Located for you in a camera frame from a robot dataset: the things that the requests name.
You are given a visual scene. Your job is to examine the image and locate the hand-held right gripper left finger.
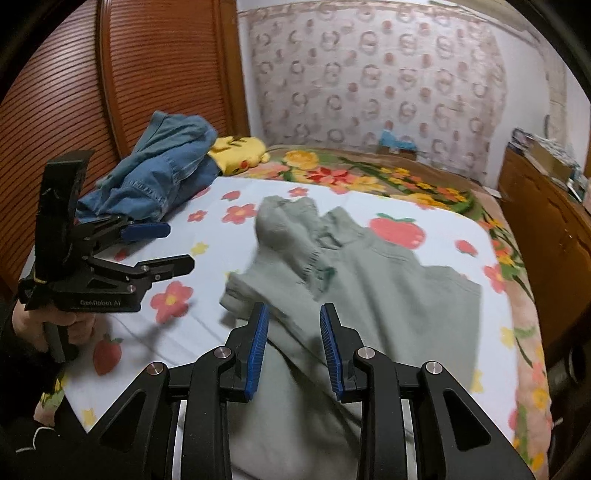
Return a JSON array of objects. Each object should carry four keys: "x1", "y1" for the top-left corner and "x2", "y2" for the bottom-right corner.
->
[{"x1": 85, "y1": 302, "x2": 271, "y2": 480}]

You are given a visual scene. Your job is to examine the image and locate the wooden slatted wardrobe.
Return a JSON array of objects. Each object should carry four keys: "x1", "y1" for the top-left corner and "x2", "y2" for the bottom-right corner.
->
[{"x1": 0, "y1": 0, "x2": 250, "y2": 296}]

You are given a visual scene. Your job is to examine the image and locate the floral blanket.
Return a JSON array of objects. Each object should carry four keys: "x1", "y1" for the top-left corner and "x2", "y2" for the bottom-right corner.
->
[{"x1": 34, "y1": 144, "x2": 555, "y2": 480}]

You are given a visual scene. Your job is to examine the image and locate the person's left hand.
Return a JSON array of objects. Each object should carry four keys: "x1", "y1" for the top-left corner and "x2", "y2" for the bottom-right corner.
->
[{"x1": 13, "y1": 302, "x2": 95, "y2": 361}]

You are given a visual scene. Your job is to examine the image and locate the blue denim jeans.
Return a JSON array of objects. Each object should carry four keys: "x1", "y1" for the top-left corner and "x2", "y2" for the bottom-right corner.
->
[{"x1": 76, "y1": 111, "x2": 219, "y2": 224}]

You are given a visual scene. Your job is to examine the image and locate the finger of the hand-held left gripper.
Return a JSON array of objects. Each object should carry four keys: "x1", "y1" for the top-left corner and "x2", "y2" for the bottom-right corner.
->
[
  {"x1": 74, "y1": 215, "x2": 171, "y2": 247},
  {"x1": 88, "y1": 254, "x2": 195, "y2": 291}
]

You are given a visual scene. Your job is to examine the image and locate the pile of assorted boxes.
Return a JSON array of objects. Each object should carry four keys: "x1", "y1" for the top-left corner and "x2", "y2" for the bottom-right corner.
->
[{"x1": 510, "y1": 127, "x2": 591, "y2": 204}]

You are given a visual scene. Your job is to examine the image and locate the white fruit print bed sheet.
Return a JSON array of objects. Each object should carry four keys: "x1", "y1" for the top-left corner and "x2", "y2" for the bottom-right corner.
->
[{"x1": 25, "y1": 178, "x2": 520, "y2": 444}]

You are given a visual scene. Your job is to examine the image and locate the cream window curtain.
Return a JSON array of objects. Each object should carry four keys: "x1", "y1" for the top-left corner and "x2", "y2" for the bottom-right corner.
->
[{"x1": 540, "y1": 46, "x2": 570, "y2": 134}]

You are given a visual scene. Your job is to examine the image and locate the patterned lace wall curtain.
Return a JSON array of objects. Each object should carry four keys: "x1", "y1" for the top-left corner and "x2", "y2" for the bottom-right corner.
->
[{"x1": 238, "y1": 4, "x2": 509, "y2": 185}]

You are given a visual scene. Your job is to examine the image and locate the wooden cabinet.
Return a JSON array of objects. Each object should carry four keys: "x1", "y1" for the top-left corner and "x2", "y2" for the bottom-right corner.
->
[{"x1": 498, "y1": 145, "x2": 591, "y2": 370}]

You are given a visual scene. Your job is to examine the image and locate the green pants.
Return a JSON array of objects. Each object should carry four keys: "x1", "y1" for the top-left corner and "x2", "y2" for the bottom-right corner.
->
[{"x1": 219, "y1": 195, "x2": 483, "y2": 480}]

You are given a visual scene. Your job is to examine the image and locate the yellow plush toy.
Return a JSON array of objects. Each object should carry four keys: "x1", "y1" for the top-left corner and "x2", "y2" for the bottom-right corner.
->
[{"x1": 206, "y1": 135, "x2": 271, "y2": 177}]

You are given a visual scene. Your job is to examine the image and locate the blue object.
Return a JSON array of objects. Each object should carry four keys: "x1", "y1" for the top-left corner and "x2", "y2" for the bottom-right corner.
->
[{"x1": 376, "y1": 130, "x2": 419, "y2": 160}]

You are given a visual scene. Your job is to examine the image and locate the person's left forearm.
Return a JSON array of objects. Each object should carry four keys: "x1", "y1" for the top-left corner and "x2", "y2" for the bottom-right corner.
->
[{"x1": 0, "y1": 291, "x2": 88, "y2": 439}]

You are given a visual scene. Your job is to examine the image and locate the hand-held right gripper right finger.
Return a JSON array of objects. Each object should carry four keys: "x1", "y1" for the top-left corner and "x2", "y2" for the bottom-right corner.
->
[{"x1": 320, "y1": 302, "x2": 536, "y2": 480}]

